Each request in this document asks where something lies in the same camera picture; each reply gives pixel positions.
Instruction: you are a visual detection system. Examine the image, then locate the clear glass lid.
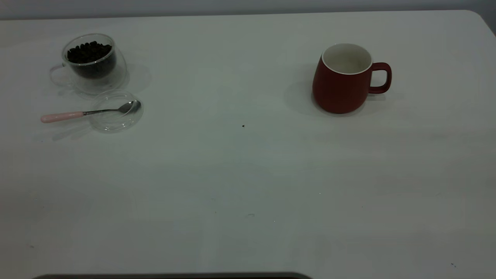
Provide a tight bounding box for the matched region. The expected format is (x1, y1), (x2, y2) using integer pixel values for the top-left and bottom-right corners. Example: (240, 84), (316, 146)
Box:
(89, 90), (144, 133)

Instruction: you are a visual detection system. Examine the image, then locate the pink-handled metal spoon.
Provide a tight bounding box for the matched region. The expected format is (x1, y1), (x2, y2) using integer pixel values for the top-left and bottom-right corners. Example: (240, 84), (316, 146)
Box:
(41, 100), (141, 124)

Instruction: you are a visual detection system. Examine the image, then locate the red ceramic mug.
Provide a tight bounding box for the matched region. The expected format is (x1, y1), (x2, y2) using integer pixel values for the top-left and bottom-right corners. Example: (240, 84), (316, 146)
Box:
(312, 43), (392, 114)

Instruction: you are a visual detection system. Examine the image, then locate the clear double-wall glass cup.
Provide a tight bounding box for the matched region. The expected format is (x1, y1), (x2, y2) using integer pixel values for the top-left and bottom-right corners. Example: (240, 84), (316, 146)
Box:
(49, 33), (127, 95)

